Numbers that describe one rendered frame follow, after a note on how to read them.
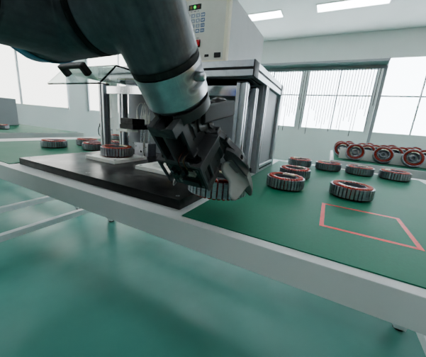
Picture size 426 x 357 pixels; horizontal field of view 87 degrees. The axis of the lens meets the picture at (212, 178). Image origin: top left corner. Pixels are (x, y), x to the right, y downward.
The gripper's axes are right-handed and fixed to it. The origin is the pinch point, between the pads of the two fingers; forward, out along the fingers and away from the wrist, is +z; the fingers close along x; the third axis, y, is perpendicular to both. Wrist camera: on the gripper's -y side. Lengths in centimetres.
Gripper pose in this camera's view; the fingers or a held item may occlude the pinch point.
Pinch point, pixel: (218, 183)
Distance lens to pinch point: 43.5
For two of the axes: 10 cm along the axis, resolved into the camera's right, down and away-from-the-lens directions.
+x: 8.9, 1.9, -4.1
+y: -4.0, 7.7, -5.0
